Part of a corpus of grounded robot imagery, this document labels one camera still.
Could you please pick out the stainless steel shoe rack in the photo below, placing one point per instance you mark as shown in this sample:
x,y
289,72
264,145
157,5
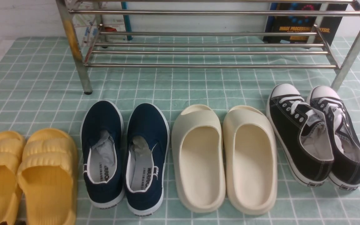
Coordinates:
x,y
316,45

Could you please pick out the right cream foam slipper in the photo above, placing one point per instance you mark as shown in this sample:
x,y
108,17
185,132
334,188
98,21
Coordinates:
x,y
251,161

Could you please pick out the black canvas sneaker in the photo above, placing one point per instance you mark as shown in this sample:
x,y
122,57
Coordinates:
x,y
303,134
345,172

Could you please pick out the left cream foam slipper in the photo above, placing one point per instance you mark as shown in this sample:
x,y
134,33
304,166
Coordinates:
x,y
197,150

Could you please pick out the yellow foam slipper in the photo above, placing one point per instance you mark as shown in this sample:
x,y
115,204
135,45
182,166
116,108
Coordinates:
x,y
11,148
48,177

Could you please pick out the left yellow foam slipper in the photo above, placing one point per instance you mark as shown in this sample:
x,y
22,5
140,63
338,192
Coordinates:
x,y
11,148

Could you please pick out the black image processing book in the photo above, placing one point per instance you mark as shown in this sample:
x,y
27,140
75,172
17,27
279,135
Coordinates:
x,y
291,24

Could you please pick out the right yellow foam slipper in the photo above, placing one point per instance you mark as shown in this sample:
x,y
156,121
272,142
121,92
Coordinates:
x,y
48,177

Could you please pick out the green checkered tablecloth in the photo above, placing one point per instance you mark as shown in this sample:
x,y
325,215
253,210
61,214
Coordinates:
x,y
39,87

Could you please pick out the white printed box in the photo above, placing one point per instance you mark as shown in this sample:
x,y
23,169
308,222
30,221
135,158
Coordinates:
x,y
86,25

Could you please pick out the blue thin book spine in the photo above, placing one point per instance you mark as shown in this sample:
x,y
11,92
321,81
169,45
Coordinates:
x,y
127,21

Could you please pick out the cream foam slipper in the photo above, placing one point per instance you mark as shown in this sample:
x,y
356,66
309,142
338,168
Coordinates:
x,y
197,150
251,161

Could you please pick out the left navy slip-on shoe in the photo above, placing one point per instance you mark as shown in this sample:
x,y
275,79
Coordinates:
x,y
101,137

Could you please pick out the right navy slip-on shoe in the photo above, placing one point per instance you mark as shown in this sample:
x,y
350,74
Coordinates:
x,y
148,135

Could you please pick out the navy slip-on shoe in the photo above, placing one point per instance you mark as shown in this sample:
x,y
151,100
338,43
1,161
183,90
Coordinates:
x,y
101,137
148,135

